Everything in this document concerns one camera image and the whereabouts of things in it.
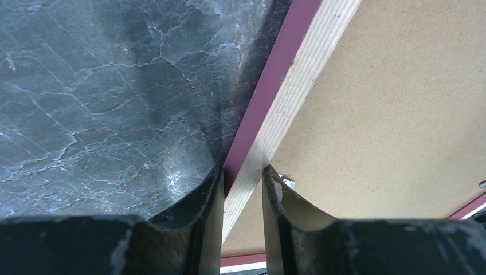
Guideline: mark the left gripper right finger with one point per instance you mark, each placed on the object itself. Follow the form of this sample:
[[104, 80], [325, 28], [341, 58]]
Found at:
[[300, 238]]

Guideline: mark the orange picture frame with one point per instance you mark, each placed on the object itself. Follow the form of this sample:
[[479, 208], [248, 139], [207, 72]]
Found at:
[[363, 151]]

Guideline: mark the brown cardboard backing board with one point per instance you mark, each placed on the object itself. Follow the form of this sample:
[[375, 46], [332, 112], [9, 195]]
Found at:
[[381, 116]]

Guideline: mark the silver metal frame clip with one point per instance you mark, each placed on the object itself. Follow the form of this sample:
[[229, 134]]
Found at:
[[289, 182]]

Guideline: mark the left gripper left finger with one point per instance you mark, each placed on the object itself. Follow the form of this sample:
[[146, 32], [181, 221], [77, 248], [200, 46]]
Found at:
[[185, 238]]

